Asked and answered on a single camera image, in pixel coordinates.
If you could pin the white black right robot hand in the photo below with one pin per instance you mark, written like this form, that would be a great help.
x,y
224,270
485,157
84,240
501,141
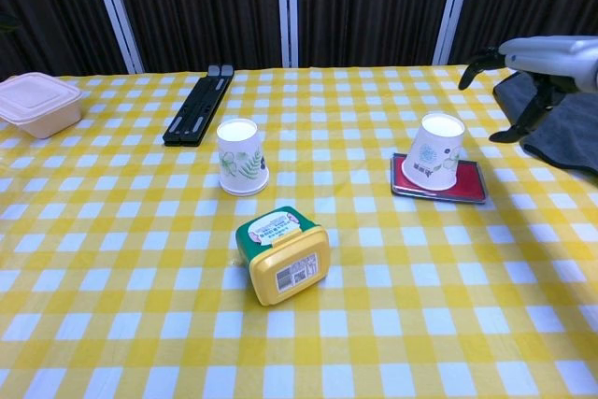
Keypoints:
x,y
551,58

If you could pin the paper cup with fern print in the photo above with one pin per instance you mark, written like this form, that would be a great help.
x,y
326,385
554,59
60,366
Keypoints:
x,y
238,156

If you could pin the red ink pad tray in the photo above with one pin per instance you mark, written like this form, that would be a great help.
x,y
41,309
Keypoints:
x,y
469,184

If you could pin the paper cup with green text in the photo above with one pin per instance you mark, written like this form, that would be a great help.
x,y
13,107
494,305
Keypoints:
x,y
434,156

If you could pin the dark grey cloth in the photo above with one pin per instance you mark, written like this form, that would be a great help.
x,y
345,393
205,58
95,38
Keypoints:
x,y
572,137

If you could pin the yellow white checked tablecloth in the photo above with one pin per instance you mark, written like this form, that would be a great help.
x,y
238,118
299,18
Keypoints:
x,y
374,315

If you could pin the green tub with yellow lid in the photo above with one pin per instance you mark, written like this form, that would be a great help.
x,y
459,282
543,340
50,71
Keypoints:
x,y
285,259

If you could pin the black folding stand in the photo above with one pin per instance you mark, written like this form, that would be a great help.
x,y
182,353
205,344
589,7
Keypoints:
x,y
196,109

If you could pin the beige lidded food container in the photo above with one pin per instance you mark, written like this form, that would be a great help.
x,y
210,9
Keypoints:
x,y
37,107

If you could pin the white screen frame post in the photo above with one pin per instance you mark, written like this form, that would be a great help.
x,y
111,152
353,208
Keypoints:
x,y
452,6
288,6
117,11

